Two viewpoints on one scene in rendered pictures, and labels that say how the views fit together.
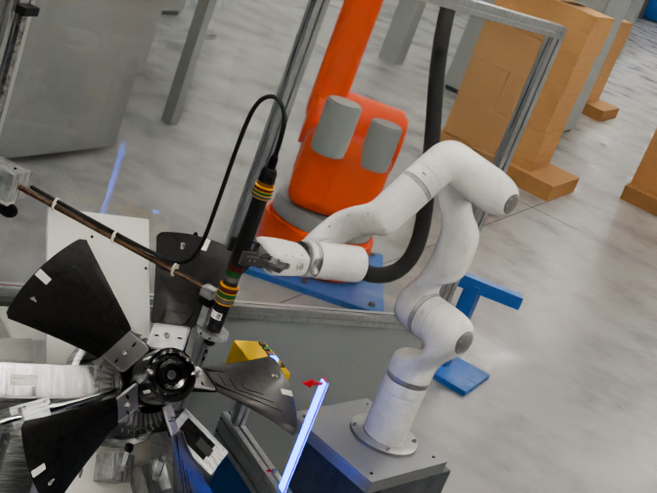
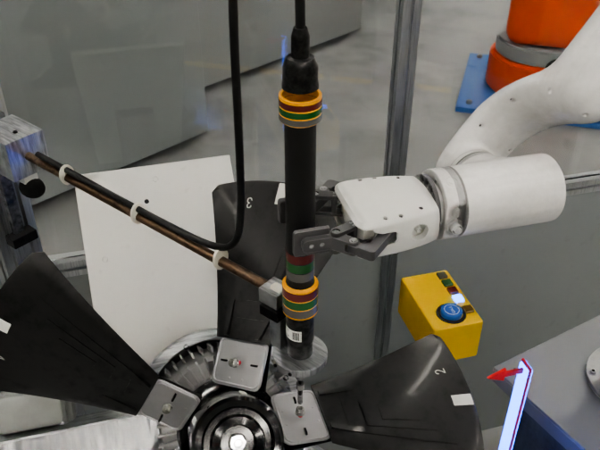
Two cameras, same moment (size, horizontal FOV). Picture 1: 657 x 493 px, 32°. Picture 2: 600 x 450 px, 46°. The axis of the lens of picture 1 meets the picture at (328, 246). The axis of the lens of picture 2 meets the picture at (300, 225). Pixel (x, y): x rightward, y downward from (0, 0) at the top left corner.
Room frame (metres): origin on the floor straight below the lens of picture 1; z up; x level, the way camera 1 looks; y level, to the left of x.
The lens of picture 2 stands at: (1.70, -0.07, 1.96)
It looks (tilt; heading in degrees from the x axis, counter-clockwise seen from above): 35 degrees down; 22
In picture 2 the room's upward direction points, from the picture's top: straight up
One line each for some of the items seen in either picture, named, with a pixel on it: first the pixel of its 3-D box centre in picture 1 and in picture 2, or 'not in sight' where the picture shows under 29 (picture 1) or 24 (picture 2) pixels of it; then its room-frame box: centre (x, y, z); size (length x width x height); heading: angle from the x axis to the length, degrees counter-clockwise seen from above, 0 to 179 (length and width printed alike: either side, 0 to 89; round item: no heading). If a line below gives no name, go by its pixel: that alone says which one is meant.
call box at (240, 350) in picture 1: (255, 373); (437, 318); (2.76, 0.06, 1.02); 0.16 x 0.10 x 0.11; 37
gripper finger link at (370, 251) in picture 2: (278, 263); (372, 235); (2.32, 0.09, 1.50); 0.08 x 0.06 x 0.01; 18
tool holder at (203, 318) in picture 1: (215, 313); (294, 326); (2.31, 0.18, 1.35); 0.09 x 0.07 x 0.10; 72
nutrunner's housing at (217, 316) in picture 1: (240, 252); (300, 228); (2.30, 0.17, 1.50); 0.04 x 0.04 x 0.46
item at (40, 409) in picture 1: (34, 413); not in sight; (2.10, 0.45, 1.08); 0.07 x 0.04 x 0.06; 137
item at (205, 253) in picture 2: (111, 237); (136, 214); (2.40, 0.46, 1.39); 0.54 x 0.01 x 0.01; 72
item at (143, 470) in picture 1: (148, 477); not in sight; (2.29, 0.20, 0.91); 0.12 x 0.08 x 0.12; 37
